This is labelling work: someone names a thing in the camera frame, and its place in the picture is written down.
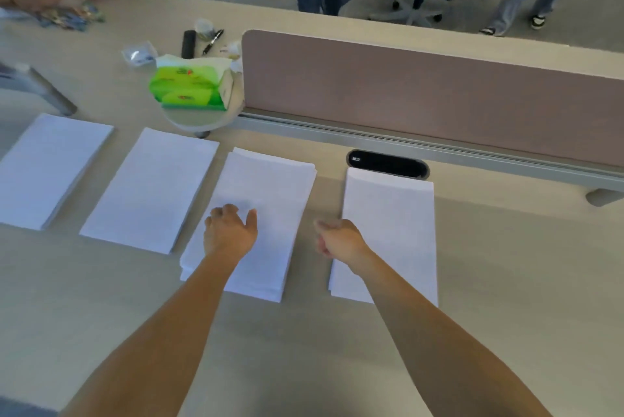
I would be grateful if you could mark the stack of white paper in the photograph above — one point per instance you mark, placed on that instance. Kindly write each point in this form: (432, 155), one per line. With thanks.
(151, 187)
(273, 187)
(395, 217)
(46, 168)

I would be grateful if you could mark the pile of colourful small pieces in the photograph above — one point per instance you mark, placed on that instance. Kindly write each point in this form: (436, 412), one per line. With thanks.
(70, 17)

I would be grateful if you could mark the green tissue pack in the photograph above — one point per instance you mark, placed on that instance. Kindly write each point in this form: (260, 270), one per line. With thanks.
(187, 88)

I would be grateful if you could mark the person's left hand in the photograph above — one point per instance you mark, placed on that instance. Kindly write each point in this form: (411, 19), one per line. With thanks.
(228, 235)

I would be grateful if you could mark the black pen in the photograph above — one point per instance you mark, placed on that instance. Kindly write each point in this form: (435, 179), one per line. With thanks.
(213, 41)

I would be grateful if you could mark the round grey shelf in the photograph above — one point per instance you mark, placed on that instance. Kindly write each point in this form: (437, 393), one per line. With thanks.
(204, 119)

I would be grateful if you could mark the person's right forearm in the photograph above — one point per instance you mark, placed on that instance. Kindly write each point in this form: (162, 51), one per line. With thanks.
(438, 338)

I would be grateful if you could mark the person's left forearm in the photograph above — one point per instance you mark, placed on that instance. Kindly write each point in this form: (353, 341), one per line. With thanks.
(161, 334)

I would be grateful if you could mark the brown desk divider panel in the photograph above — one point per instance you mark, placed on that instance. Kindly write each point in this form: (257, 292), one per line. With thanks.
(429, 95)

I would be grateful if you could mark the person's right thumb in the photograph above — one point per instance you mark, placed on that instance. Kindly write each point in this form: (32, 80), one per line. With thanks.
(323, 225)

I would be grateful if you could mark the person's left thumb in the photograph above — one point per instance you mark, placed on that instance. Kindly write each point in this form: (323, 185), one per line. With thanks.
(251, 223)

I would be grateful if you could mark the black marker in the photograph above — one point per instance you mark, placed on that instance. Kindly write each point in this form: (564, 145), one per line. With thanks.
(188, 44)

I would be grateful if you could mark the person's right hand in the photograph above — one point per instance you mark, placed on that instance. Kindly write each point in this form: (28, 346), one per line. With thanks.
(345, 240)

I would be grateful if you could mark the small clear cup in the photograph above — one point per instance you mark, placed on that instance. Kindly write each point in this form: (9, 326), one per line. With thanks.
(204, 28)

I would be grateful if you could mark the clear plastic bag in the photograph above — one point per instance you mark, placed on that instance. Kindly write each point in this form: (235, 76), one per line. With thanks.
(139, 54)

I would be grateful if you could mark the grey divider rail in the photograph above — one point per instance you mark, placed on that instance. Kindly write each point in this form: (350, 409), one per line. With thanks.
(414, 141)

